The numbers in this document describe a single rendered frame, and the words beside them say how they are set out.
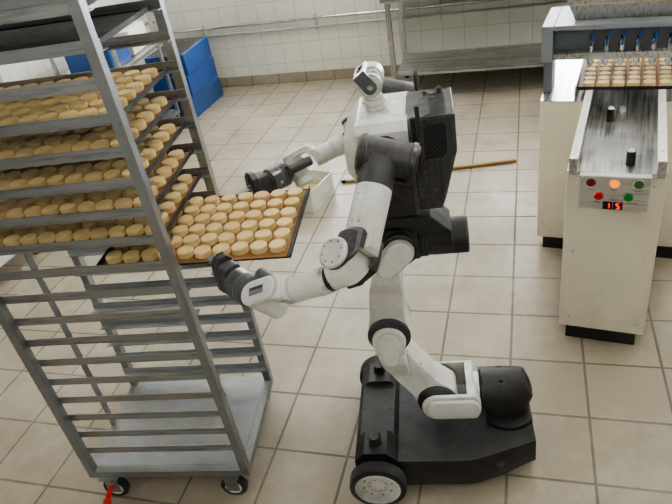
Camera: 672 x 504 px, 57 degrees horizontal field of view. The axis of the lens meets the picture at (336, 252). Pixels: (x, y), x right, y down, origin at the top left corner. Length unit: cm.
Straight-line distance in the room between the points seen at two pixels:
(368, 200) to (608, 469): 147
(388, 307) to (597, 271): 103
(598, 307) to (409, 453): 105
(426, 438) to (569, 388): 71
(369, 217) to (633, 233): 140
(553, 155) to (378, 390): 148
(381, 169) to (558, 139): 182
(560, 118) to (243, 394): 192
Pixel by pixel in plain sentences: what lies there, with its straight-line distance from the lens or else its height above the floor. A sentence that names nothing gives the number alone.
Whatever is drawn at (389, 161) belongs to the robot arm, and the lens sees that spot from 151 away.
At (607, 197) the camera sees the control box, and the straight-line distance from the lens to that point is 252.
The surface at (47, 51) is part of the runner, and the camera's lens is 170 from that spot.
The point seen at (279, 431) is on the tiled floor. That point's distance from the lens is 271.
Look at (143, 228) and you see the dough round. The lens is 191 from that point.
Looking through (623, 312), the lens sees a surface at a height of 20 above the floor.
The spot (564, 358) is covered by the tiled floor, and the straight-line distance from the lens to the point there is 290.
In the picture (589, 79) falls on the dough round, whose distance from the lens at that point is 316.
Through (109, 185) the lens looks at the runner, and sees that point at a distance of 179.
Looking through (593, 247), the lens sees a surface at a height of 51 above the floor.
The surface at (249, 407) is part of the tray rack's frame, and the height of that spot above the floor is 15.
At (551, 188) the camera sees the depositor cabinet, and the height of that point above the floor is 38.
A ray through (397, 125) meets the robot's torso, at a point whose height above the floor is 136.
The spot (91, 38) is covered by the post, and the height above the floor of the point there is 170.
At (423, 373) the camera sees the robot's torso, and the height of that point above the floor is 42.
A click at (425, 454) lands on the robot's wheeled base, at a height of 17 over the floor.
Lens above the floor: 199
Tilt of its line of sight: 33 degrees down
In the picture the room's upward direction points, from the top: 10 degrees counter-clockwise
